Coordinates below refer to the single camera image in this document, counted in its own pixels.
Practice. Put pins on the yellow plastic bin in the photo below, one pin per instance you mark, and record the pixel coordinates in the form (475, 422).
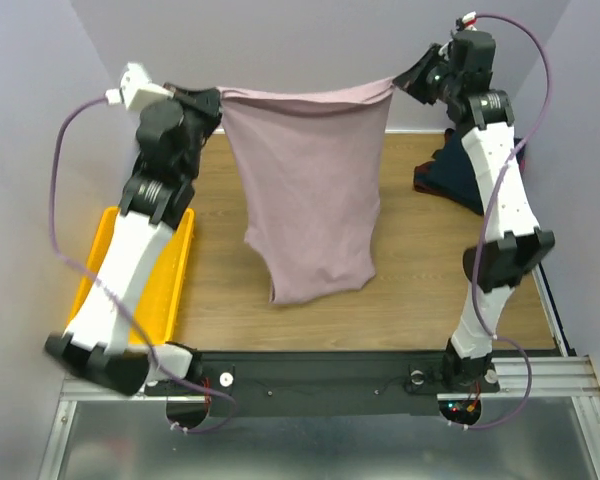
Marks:
(170, 280)

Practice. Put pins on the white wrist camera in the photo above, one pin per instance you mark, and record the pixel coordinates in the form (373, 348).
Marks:
(136, 90)
(466, 22)

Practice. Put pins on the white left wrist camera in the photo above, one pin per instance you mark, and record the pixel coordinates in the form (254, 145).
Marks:
(136, 90)

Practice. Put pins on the folded navy tank top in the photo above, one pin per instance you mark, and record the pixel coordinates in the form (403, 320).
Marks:
(453, 155)

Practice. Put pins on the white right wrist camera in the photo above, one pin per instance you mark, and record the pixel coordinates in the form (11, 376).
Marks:
(466, 22)

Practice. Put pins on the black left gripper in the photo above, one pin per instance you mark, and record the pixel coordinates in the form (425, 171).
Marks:
(206, 101)

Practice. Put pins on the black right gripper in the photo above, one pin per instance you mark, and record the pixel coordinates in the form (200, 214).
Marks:
(419, 79)

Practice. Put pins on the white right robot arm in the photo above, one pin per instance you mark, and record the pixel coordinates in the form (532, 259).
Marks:
(511, 242)

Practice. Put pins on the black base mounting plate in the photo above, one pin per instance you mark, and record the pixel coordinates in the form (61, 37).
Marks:
(287, 383)

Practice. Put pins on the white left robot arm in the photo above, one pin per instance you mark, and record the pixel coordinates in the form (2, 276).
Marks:
(163, 199)

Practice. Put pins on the pink ribbed tank top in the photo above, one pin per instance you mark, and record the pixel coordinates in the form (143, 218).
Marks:
(309, 165)

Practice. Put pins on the aluminium frame rail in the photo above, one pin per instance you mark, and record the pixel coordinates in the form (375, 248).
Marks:
(552, 377)

